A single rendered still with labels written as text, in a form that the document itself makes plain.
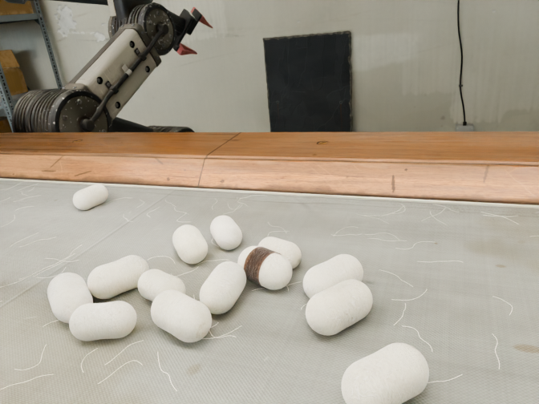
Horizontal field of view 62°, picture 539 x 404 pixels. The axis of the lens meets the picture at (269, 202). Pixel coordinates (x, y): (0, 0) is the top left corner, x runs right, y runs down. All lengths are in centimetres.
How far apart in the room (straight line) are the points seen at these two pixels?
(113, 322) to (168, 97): 253
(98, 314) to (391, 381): 15
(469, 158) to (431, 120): 195
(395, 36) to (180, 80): 119
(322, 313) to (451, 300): 8
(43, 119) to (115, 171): 39
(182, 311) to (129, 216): 19
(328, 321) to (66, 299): 14
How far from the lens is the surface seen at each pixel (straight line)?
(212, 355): 23
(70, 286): 28
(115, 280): 28
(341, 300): 23
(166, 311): 24
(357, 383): 19
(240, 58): 249
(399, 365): 19
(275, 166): 41
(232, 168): 43
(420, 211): 36
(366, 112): 236
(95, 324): 25
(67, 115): 87
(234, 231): 31
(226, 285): 25
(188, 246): 30
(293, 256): 28
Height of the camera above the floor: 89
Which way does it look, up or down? 24 degrees down
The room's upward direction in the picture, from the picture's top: 6 degrees counter-clockwise
